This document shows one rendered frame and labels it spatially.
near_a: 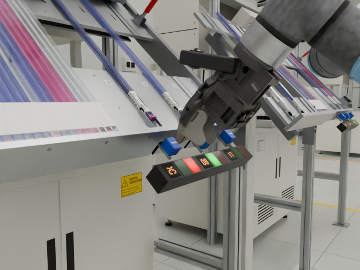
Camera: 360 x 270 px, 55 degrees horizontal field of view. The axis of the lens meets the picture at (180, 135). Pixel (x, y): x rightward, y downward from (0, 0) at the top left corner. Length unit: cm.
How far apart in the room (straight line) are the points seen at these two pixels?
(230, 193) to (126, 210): 32
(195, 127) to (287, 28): 22
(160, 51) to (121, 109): 43
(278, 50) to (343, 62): 9
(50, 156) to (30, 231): 40
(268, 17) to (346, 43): 11
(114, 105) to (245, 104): 25
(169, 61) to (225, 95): 52
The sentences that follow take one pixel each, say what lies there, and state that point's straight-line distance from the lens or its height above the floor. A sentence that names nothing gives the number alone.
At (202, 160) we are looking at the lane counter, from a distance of 71.
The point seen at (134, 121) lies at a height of 74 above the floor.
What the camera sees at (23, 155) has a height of 72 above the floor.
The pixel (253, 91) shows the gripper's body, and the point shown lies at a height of 80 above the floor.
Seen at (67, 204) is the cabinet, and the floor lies 52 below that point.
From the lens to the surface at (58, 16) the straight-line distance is 88.
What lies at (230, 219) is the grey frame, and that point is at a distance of 101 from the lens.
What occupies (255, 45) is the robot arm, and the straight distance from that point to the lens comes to 53.
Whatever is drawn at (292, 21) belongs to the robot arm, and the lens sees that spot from 52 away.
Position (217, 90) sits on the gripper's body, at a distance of 56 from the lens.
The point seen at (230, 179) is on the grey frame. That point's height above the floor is 56.
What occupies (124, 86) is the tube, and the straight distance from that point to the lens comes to 73.
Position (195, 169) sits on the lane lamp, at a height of 65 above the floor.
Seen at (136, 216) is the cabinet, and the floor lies 42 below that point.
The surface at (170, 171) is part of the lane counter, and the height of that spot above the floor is 66.
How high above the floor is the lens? 79
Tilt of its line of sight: 6 degrees down
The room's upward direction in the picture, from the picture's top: straight up
